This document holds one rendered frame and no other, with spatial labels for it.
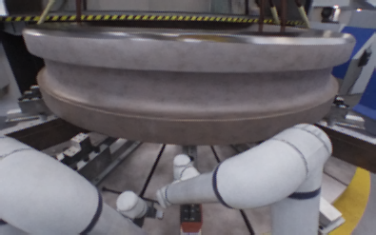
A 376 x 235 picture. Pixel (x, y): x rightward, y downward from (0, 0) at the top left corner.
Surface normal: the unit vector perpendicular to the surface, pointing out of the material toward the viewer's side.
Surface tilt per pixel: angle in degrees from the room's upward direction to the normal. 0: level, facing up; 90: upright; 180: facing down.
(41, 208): 63
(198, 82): 90
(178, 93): 90
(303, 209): 77
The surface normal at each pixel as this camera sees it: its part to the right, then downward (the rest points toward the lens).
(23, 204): 0.25, -0.03
